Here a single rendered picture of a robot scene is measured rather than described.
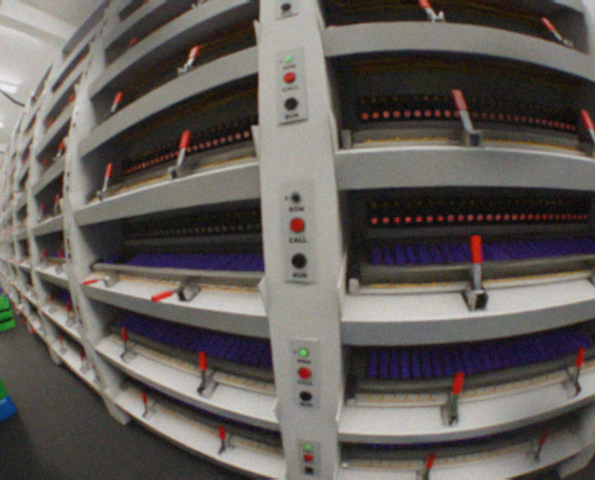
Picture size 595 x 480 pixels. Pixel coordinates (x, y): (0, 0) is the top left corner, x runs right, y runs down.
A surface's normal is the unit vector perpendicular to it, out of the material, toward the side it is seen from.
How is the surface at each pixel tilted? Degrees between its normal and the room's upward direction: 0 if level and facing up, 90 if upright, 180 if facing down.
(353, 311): 21
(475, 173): 110
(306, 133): 90
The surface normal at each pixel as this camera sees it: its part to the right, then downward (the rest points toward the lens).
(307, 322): -0.29, 0.07
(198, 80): -0.25, 0.41
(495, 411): -0.15, -0.91
